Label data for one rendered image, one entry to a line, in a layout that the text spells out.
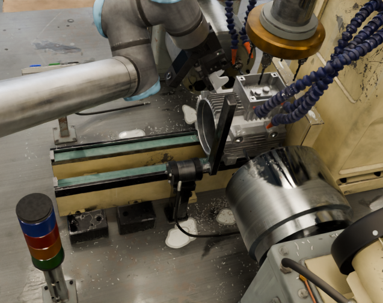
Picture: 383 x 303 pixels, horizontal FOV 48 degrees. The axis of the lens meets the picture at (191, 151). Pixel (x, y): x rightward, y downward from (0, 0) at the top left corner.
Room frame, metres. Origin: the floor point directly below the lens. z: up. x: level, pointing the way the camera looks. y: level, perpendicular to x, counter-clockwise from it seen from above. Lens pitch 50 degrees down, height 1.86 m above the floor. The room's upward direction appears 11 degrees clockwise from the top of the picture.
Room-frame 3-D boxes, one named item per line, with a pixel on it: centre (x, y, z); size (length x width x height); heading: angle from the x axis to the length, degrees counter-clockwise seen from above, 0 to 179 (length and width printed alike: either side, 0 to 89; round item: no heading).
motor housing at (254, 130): (0.85, -0.12, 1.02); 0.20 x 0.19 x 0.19; 116
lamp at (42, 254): (0.35, 0.24, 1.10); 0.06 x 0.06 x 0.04
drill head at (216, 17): (1.18, 0.03, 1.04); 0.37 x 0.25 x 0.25; 25
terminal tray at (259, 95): (0.87, -0.15, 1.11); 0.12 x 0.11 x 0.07; 116
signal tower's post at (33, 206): (0.35, 0.24, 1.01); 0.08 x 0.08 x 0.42; 25
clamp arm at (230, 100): (0.68, -0.06, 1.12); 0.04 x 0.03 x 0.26; 115
